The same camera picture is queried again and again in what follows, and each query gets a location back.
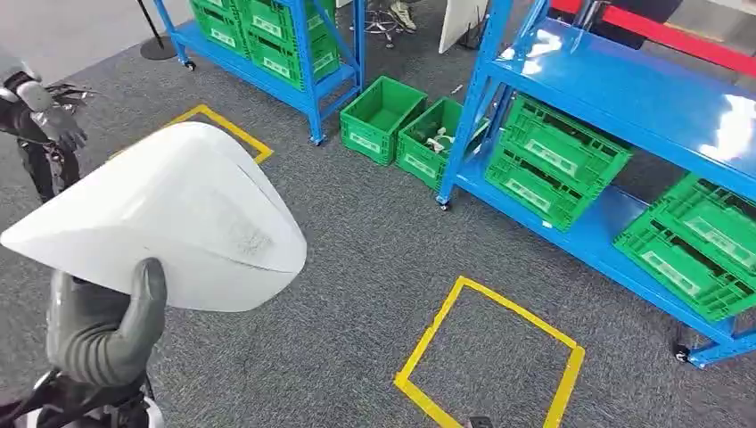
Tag green crate with white label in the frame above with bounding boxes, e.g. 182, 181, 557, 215
188, 0, 243, 28
239, 0, 338, 48
484, 144, 597, 233
244, 32, 342, 93
652, 172, 756, 291
192, 14, 250, 61
498, 93, 633, 196
612, 221, 756, 323

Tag empty open green crate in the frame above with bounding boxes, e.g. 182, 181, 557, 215
339, 75, 430, 167

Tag black stanchion with round base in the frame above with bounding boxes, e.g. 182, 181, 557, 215
136, 0, 178, 62

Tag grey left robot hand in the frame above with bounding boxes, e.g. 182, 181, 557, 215
45, 257, 168, 388

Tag white curved plastic shell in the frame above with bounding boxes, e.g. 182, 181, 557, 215
0, 120, 308, 313

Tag person's foot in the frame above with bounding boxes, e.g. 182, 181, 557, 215
388, 0, 419, 34

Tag black bystander humanoid robot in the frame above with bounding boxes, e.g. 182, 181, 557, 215
0, 46, 95, 205

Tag small white plastic part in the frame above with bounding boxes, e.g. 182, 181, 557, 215
423, 126, 457, 155

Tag blue metal shelf rack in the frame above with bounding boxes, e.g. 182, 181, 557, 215
152, 0, 367, 147
435, 0, 756, 370

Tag red barrier tape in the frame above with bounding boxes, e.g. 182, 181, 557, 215
550, 0, 756, 79

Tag yellow floor tape square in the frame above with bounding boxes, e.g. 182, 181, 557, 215
393, 276, 587, 428

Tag green crate holding white parts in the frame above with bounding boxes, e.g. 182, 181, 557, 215
394, 95, 491, 192

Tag white board panel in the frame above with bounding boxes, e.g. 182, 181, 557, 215
439, 0, 490, 55

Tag bystander robot grey hand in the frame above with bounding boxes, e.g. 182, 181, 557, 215
35, 106, 90, 153

